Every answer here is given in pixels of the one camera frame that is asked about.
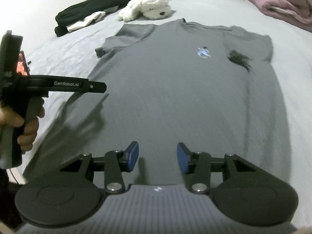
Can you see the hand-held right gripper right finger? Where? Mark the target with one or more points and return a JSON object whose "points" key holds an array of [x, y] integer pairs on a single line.
{"points": [[182, 158]]}

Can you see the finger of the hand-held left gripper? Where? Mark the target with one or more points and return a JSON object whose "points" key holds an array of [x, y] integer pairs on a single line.
{"points": [[68, 86]]}

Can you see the bed with grey sheet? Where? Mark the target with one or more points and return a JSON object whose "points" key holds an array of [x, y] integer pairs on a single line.
{"points": [[292, 65]]}

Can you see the black fleece garment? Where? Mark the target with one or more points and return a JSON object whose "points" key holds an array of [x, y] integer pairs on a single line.
{"points": [[80, 11]]}

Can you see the pink folded quilt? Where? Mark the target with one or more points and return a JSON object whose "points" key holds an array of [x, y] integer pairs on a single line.
{"points": [[282, 2]]}

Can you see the white cloth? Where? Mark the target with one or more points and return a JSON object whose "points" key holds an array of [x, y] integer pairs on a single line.
{"points": [[85, 22]]}

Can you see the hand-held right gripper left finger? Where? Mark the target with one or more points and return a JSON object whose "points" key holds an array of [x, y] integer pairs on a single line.
{"points": [[133, 157]]}

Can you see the grey t-shirt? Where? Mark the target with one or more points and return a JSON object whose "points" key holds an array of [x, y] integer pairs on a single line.
{"points": [[170, 95]]}

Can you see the white plush dog toy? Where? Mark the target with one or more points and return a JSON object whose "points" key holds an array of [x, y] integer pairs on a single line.
{"points": [[148, 6]]}

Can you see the person's left hand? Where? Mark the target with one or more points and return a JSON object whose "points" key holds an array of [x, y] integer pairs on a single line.
{"points": [[29, 134]]}

